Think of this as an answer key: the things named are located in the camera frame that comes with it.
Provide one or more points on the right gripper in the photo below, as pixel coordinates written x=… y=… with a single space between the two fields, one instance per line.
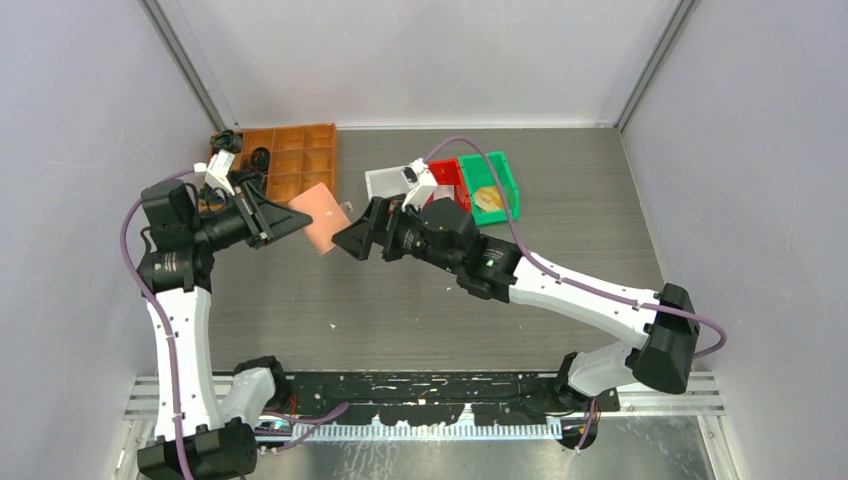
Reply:
x=357 y=239

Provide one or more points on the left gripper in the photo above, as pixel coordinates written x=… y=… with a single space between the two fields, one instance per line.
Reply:
x=265 y=222

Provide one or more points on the pink leather card holder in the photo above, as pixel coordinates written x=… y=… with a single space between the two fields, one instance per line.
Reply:
x=328 y=217

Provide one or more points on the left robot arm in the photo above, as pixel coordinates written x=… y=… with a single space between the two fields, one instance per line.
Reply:
x=197 y=434

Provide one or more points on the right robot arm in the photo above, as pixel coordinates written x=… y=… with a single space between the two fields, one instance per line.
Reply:
x=656 y=337

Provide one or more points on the gold card in green bin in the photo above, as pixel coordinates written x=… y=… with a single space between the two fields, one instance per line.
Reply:
x=488 y=199

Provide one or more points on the white plastic bin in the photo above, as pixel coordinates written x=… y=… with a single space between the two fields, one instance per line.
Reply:
x=387 y=182

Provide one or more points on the orange compartment tray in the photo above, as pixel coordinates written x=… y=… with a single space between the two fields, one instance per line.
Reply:
x=301 y=156

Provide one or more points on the red plastic bin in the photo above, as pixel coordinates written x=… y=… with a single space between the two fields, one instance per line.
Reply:
x=451 y=182

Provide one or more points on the green plastic bin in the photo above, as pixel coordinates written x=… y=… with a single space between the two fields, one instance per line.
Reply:
x=478 y=174

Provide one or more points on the black coiled strap large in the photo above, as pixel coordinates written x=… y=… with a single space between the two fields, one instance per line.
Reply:
x=244 y=178

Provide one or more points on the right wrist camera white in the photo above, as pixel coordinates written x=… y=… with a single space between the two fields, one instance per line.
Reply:
x=421 y=182

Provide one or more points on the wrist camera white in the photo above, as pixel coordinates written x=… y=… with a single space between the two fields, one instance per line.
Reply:
x=215 y=171
x=421 y=182

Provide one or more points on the black coiled strap small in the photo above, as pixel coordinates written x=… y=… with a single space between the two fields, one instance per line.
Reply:
x=259 y=160

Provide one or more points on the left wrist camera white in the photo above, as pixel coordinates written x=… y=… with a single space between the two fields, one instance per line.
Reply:
x=215 y=171

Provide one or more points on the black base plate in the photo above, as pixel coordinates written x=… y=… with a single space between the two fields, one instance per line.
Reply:
x=496 y=398

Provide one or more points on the aluminium rail front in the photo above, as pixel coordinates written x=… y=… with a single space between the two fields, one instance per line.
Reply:
x=634 y=400

